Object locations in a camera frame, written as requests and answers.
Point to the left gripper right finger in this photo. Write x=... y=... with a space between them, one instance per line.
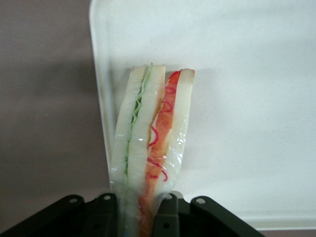
x=168 y=217

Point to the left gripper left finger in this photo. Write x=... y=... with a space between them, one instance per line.
x=106 y=217

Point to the triangle sandwich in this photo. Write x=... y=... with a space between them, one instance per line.
x=153 y=138

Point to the cream plastic tray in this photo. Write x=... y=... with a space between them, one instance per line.
x=247 y=98

